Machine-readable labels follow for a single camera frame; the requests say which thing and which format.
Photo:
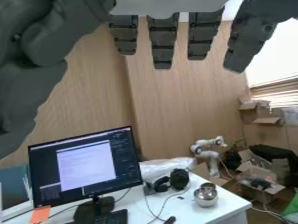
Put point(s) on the open cardboard box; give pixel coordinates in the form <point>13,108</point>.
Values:
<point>261,188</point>

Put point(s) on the clear plastic bag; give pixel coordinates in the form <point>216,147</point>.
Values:
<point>161,166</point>

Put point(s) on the stacked cardboard box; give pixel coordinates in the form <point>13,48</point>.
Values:
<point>254,111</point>

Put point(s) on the shiny metal bowl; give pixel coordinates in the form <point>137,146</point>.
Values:
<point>206,196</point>

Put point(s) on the black computer monitor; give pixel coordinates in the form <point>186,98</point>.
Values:
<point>44,173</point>

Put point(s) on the white desk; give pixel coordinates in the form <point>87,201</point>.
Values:
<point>221,213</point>

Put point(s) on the black keyboard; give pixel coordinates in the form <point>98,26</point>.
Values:
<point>110,217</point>

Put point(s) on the black headphones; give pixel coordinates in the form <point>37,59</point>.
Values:
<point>180,179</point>

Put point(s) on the orange paper note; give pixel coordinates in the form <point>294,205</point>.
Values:
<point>40,215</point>

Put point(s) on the small white jointed device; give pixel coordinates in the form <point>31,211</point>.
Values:
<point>208,154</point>

